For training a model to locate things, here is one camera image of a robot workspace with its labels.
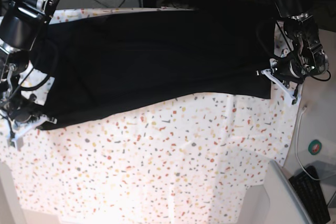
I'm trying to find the black t-shirt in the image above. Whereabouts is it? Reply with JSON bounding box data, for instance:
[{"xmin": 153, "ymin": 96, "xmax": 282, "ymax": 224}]
[{"xmin": 29, "ymin": 9, "xmax": 274, "ymax": 130}]

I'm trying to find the black keyboard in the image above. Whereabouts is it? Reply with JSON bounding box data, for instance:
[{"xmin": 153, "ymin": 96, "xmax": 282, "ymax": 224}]
[{"xmin": 289, "ymin": 172, "xmax": 331, "ymax": 224}]

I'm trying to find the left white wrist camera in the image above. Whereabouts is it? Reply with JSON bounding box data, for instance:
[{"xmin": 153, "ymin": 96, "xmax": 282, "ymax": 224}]
[{"xmin": 256, "ymin": 69, "xmax": 303, "ymax": 106}]

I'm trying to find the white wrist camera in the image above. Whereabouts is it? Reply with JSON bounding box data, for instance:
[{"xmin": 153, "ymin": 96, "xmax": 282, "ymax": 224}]
[
  {"xmin": 6, "ymin": 114, "xmax": 57, "ymax": 151},
  {"xmin": 256, "ymin": 69, "xmax": 303, "ymax": 106}
]

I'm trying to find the green tape roll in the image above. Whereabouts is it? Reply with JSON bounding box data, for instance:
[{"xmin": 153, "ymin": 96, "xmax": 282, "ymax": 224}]
[{"xmin": 308, "ymin": 140, "xmax": 322, "ymax": 155}]

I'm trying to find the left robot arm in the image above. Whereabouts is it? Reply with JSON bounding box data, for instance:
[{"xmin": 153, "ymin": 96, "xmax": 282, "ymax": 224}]
[{"xmin": 269, "ymin": 0, "xmax": 329, "ymax": 88}]

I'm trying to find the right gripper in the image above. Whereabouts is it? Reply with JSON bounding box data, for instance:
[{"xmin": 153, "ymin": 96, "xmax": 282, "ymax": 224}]
[{"xmin": 1, "ymin": 94, "xmax": 43, "ymax": 124}]

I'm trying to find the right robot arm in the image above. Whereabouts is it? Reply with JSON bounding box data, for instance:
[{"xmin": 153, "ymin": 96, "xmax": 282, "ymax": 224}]
[{"xmin": 1, "ymin": 0, "xmax": 60, "ymax": 124}]

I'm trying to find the grey laptop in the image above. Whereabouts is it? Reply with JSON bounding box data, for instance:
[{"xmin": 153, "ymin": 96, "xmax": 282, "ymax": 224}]
[{"xmin": 264, "ymin": 161, "xmax": 312, "ymax": 224}]

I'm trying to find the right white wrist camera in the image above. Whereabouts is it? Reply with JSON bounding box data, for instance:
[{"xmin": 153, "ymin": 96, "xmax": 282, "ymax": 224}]
[{"xmin": 6, "ymin": 114, "xmax": 57, "ymax": 151}]

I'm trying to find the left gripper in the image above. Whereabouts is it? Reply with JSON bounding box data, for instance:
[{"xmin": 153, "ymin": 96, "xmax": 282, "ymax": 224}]
[{"xmin": 270, "ymin": 57, "xmax": 304, "ymax": 85}]

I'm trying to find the thin white cable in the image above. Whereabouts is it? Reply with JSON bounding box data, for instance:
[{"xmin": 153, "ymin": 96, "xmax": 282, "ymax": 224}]
[{"xmin": 295, "ymin": 105, "xmax": 322, "ymax": 182}]

